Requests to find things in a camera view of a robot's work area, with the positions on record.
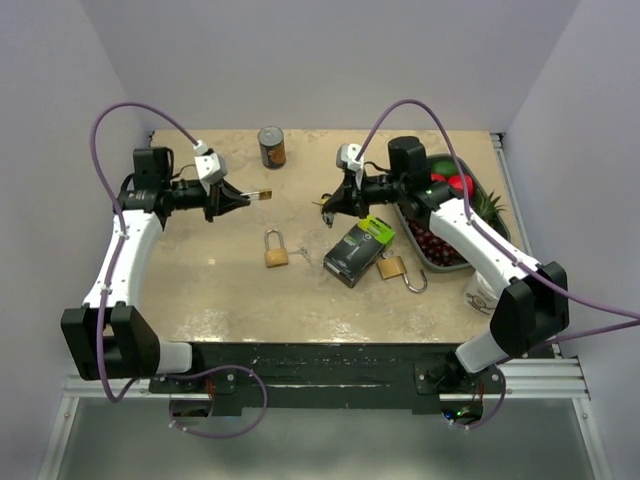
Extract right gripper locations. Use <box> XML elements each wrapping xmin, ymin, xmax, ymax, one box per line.
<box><xmin>323</xmin><ymin>169</ymin><xmax>406</xmax><ymax>221</ymax></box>

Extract long shackle brass padlock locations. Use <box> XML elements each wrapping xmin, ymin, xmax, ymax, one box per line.
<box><xmin>264</xmin><ymin>229</ymin><xmax>289</xmax><ymax>268</ymax></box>

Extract large brass padlock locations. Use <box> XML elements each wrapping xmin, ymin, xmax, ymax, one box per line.
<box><xmin>376</xmin><ymin>256</ymin><xmax>428</xmax><ymax>294</ymax></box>

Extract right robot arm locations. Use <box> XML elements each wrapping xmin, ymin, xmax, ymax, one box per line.
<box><xmin>322</xmin><ymin>136</ymin><xmax>569</xmax><ymax>393</ymax></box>

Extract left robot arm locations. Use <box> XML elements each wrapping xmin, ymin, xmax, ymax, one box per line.
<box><xmin>61</xmin><ymin>141</ymin><xmax>251</xmax><ymax>392</ymax></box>

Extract black green razor box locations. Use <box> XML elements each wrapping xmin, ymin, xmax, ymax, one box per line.
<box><xmin>323</xmin><ymin>215</ymin><xmax>395</xmax><ymax>288</ymax></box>

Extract small loose keys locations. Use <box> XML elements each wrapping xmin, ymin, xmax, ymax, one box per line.
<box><xmin>289</xmin><ymin>247</ymin><xmax>312</xmax><ymax>264</ymax></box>

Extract tin can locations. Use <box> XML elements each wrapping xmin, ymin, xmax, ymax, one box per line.
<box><xmin>257</xmin><ymin>126</ymin><xmax>286</xmax><ymax>169</ymax></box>

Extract dark grape bunch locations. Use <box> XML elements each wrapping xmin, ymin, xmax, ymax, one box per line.
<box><xmin>408</xmin><ymin>220</ymin><xmax>463</xmax><ymax>267</ymax></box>

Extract green lime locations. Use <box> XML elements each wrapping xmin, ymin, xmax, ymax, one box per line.
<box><xmin>431</xmin><ymin>158</ymin><xmax>458</xmax><ymax>179</ymax></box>

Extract pineapple crown leaves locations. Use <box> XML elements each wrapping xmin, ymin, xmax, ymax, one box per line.
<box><xmin>473</xmin><ymin>191</ymin><xmax>506</xmax><ymax>225</ymax></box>

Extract grey fruit tray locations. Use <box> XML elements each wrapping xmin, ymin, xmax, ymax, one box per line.
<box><xmin>394</xmin><ymin>154</ymin><xmax>511</xmax><ymax>273</ymax></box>

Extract white paper cup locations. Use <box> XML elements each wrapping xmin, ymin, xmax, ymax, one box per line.
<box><xmin>464</xmin><ymin>272</ymin><xmax>499</xmax><ymax>317</ymax></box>

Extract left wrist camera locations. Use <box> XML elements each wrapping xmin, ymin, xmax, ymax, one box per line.
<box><xmin>193</xmin><ymin>140</ymin><xmax>228</xmax><ymax>188</ymax></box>

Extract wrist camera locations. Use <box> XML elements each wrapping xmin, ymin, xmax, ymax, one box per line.
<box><xmin>336</xmin><ymin>143</ymin><xmax>364</xmax><ymax>172</ymax></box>
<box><xmin>193</xmin><ymin>140</ymin><xmax>228</xmax><ymax>188</ymax></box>

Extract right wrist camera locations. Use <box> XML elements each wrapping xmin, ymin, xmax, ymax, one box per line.
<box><xmin>336</xmin><ymin>143</ymin><xmax>364</xmax><ymax>172</ymax></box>

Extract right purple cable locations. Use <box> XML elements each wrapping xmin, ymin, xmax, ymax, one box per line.
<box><xmin>357</xmin><ymin>98</ymin><xmax>640</xmax><ymax>431</ymax></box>

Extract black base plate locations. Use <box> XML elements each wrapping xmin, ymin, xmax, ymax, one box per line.
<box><xmin>150</xmin><ymin>342</ymin><xmax>500</xmax><ymax>415</ymax></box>

